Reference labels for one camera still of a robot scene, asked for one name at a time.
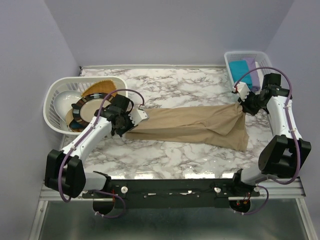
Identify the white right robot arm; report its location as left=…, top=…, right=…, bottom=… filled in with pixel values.
left=230, top=73, right=312, bottom=196

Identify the striped rim ceramic plate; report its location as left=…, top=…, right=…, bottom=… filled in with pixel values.
left=65, top=93, right=107, bottom=132

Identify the white round dish basket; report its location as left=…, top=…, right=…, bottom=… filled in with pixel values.
left=43, top=76, right=128, bottom=136

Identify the woven tan placemat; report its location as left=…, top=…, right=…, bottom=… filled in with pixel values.
left=81, top=79, right=117, bottom=97

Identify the aluminium frame rail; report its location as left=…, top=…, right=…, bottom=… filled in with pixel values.
left=39, top=178, right=306, bottom=201

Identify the white rectangular plastic basket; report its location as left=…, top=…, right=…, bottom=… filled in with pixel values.
left=224, top=50, right=273, bottom=93

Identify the beige t shirt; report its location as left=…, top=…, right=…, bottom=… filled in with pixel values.
left=125, top=103, right=249, bottom=152

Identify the purple rolled t shirt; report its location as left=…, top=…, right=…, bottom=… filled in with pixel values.
left=244, top=57, right=263, bottom=93

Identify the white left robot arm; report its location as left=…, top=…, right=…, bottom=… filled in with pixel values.
left=44, top=94, right=137, bottom=203

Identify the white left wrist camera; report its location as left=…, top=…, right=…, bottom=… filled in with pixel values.
left=128, top=108, right=149, bottom=126

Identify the white bowl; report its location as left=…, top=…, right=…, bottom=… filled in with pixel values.
left=53, top=90, right=82, bottom=122

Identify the teal rolled t shirt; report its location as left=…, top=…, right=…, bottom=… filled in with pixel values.
left=229, top=60, right=252, bottom=88

